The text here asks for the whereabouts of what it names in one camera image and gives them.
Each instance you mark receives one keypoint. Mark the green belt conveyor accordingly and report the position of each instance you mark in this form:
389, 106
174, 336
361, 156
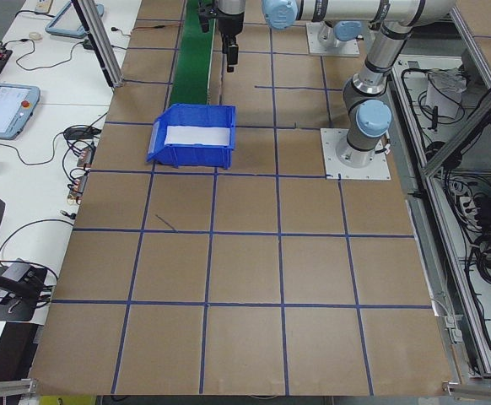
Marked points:
190, 71

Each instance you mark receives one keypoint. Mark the white foam bin liner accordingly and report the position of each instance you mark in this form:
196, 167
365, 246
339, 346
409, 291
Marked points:
195, 135

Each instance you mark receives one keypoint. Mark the blue plastic storage bin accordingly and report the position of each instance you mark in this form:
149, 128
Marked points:
195, 158

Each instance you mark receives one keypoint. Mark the black plug adapter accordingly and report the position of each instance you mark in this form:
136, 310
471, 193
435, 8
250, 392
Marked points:
89, 43

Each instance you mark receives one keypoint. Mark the light blue teach pendant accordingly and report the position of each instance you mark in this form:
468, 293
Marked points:
68, 19

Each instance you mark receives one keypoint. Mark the white side desk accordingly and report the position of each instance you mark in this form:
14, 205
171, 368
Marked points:
60, 84

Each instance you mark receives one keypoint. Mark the beige tape roll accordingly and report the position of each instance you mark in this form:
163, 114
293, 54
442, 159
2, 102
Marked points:
36, 36

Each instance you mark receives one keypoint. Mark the black power adapter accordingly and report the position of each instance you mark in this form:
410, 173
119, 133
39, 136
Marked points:
77, 133

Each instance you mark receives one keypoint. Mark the small relay circuit board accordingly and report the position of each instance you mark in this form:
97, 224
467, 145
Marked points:
78, 189
86, 157

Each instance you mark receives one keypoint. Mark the black electronics box red parts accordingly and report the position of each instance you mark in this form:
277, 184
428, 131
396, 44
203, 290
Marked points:
0, 57

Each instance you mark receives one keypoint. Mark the teach pendant with red button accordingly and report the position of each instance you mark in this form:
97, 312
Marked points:
1, 109

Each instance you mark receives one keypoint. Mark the white socket strip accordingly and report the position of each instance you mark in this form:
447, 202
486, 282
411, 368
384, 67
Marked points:
465, 204

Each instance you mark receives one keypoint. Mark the grey small box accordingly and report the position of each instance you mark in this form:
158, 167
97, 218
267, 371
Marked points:
17, 270

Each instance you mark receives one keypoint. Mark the aluminium profile bar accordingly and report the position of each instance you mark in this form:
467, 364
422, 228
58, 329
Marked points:
481, 386
5, 388

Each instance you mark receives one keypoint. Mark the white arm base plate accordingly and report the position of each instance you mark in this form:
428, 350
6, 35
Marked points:
330, 169
313, 46

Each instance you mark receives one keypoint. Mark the aluminium profile post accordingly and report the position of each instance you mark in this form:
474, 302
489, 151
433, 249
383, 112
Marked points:
102, 46

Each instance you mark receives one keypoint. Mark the metal V-shaped frame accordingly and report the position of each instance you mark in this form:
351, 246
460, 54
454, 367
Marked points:
429, 240

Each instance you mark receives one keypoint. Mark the black camera stand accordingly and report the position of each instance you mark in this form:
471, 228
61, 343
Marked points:
17, 310

